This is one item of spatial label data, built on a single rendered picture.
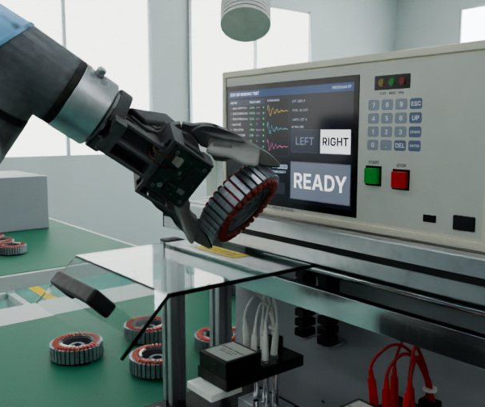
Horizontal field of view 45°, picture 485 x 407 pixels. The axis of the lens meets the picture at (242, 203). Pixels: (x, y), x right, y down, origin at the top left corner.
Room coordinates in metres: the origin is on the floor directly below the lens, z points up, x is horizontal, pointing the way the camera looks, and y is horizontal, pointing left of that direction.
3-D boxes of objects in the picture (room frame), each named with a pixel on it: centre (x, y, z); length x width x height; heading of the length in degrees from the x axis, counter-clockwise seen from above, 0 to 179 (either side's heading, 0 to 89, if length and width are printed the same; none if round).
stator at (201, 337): (1.24, 0.05, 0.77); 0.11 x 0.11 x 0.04
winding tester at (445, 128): (0.85, -0.26, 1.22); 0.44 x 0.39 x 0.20; 39
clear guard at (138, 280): (0.75, 0.07, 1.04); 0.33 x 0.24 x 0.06; 129
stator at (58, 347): (1.20, 0.35, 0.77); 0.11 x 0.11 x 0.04
